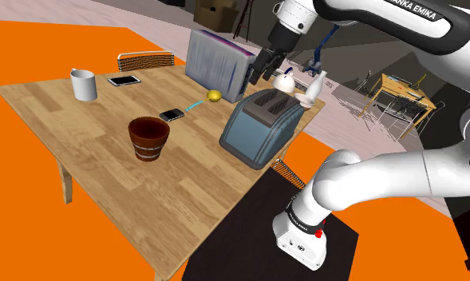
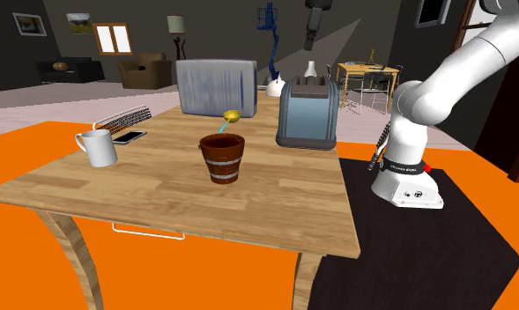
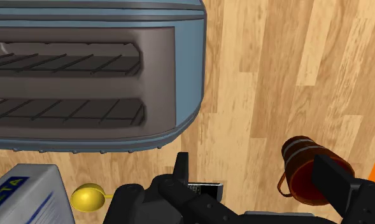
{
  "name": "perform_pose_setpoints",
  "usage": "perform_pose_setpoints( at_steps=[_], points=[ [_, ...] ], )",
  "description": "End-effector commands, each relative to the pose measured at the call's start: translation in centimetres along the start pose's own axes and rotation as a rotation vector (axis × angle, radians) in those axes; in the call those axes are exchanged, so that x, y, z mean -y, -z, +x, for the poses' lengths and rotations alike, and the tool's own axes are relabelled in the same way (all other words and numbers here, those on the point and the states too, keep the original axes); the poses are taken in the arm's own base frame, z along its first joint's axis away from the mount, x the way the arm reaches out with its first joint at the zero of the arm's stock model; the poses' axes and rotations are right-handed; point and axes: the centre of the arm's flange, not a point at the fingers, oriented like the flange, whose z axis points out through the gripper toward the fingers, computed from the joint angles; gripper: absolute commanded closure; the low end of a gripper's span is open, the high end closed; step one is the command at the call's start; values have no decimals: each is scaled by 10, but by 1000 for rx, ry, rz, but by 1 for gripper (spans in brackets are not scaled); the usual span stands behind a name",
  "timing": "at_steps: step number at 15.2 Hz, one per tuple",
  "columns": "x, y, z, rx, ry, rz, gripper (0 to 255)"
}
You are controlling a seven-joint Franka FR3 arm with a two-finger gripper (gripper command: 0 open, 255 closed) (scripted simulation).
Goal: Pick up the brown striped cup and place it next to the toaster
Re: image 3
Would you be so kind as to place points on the grey box with blue label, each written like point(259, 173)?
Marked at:
point(29, 195)

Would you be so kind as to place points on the brown striped mug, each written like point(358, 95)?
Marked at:
point(299, 161)

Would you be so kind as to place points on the yellow measuring spoon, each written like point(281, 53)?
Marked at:
point(87, 198)

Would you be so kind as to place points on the blue two-slot toaster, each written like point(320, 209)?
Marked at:
point(188, 62)

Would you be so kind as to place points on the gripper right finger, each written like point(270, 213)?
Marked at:
point(339, 186)

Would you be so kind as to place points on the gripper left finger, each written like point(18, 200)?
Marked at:
point(181, 198)

